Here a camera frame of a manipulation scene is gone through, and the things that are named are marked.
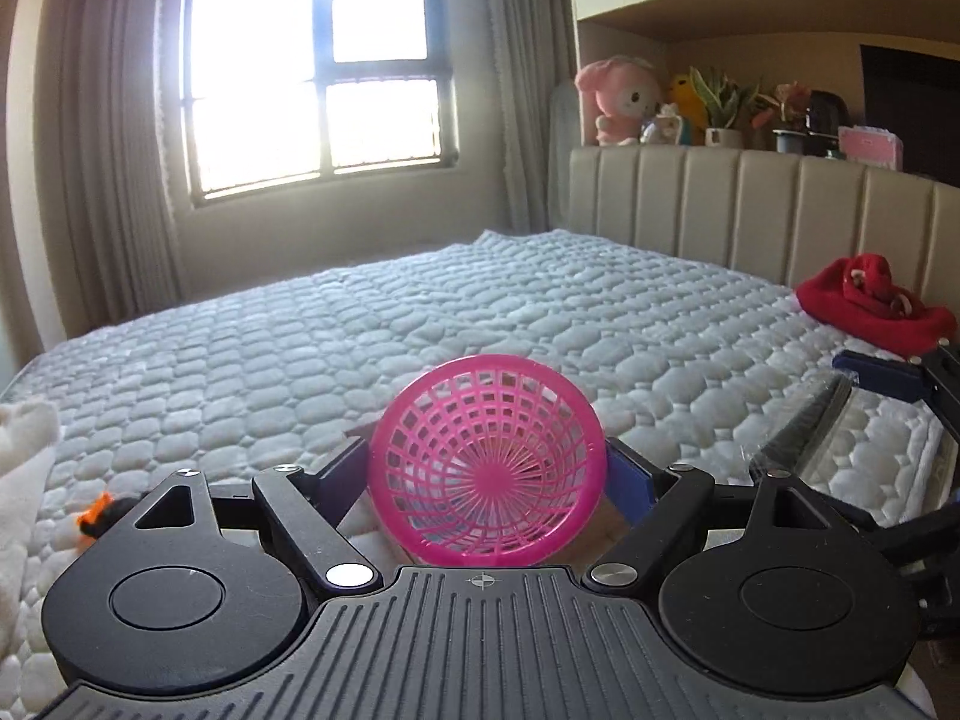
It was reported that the pink flower pot plant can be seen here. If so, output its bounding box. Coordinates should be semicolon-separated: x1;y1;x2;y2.
750;81;815;132

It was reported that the white fleece blanket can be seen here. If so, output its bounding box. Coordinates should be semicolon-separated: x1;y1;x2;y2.
0;399;65;650

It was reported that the beige padded headboard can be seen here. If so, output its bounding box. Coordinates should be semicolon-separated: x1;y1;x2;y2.
566;142;960;331

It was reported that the red plush cloth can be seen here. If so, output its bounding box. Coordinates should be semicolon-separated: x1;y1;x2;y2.
795;253;959;357

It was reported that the pink plush rabbit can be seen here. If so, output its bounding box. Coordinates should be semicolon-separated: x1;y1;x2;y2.
575;54;661;147

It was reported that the brown framed window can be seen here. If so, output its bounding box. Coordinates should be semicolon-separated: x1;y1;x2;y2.
154;0;458;211

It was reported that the yellow plush toy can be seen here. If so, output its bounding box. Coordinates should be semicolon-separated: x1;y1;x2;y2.
669;73;710;145

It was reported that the grey curtain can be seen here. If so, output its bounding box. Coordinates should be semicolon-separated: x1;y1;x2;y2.
442;0;578;237
30;0;196;346

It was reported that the quilted bed mattress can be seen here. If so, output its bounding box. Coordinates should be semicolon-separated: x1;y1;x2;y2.
0;229;960;720

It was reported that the dark brown panel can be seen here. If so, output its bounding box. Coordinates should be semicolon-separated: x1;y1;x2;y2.
859;43;960;188

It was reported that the black small appliance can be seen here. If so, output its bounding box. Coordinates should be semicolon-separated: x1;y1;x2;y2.
806;90;852;137

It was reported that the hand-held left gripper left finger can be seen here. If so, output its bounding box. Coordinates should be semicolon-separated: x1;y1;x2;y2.
127;439;380;590

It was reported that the pink plastic mesh basket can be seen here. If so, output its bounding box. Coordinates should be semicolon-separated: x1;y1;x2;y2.
367;355;607;569

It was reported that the black plush toy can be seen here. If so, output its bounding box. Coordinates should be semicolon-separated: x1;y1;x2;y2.
71;491;140;552

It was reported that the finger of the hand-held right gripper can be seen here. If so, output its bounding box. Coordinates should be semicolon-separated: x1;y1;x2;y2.
874;499;960;578
832;345;960;451

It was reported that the green potted plant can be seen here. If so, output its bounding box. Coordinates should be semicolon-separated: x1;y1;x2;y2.
686;66;758;149

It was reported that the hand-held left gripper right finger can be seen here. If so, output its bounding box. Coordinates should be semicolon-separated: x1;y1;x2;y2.
586;441;848;587

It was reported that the grey green upright panel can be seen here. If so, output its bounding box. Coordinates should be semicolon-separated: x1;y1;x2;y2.
547;81;593;235

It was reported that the pink patterned small box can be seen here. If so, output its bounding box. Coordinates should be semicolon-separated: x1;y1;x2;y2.
838;125;906;170

